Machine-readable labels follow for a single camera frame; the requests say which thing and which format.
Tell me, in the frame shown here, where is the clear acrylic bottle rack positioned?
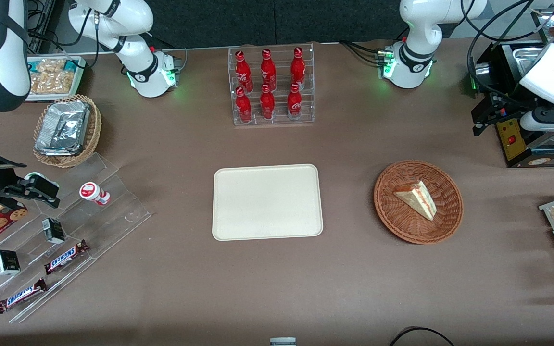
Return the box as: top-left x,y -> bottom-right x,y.
227,43 -> 315,127

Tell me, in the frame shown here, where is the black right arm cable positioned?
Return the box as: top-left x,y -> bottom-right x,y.
26,0 -> 102,69

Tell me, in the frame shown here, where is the white tray of snack bags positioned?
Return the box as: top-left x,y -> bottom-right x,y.
26,56 -> 87,102

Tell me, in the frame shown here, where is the beige plastic tray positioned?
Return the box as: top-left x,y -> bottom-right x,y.
212,164 -> 324,241

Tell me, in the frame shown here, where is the red cola bottle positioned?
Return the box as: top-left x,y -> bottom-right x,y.
290,47 -> 306,90
260,49 -> 277,92
235,50 -> 253,93
260,84 -> 276,120
235,86 -> 252,124
287,83 -> 303,121

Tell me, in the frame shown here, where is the silver foil container stack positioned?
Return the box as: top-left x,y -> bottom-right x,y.
35,100 -> 91,157

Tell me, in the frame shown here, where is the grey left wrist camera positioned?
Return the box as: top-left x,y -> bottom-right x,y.
520,105 -> 554,133

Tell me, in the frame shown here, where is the brown snickers bar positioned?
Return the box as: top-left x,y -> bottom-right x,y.
44,239 -> 90,275
0,278 -> 48,314

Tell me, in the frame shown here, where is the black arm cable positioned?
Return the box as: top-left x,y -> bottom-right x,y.
26,0 -> 102,69
460,0 -> 547,104

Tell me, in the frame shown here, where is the white round cup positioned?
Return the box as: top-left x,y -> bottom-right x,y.
23,172 -> 60,189

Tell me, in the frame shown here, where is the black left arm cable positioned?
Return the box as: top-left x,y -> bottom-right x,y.
460,0 -> 547,104

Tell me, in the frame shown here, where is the black appliance with yellow panel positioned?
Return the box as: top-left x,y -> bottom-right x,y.
469,10 -> 554,169

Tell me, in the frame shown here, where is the clear acrylic stepped shelf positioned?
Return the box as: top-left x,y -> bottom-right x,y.
0,152 -> 153,324

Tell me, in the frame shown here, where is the red and white small bottle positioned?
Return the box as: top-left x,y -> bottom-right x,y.
79,182 -> 111,207

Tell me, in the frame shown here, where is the black base cable bundle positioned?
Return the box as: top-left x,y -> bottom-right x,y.
339,40 -> 387,66

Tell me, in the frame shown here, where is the triangular sandwich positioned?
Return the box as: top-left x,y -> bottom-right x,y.
393,180 -> 437,222

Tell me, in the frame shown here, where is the small black box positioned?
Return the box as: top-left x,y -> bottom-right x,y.
0,249 -> 21,276
42,217 -> 66,245

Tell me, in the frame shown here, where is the light wicker basket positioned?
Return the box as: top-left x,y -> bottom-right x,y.
33,94 -> 102,168

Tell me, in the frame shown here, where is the brown round wicker basket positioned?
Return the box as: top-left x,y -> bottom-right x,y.
373,160 -> 464,245

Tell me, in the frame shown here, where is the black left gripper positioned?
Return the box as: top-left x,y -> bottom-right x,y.
471,91 -> 542,138

